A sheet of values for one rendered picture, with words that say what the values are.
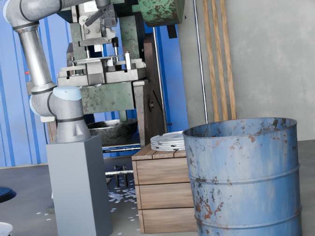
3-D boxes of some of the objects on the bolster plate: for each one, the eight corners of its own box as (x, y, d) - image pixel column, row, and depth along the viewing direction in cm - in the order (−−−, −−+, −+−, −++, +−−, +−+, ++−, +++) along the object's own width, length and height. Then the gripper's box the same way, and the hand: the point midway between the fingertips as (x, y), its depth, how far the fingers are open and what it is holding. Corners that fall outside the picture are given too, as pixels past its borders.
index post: (131, 69, 315) (129, 51, 314) (126, 70, 315) (123, 52, 314) (132, 69, 318) (130, 51, 316) (127, 70, 318) (124, 52, 317)
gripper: (112, 6, 288) (120, 45, 299) (114, -1, 295) (121, 38, 306) (95, 8, 288) (103, 47, 299) (97, 1, 296) (105, 40, 307)
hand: (106, 41), depth 302 cm, fingers closed
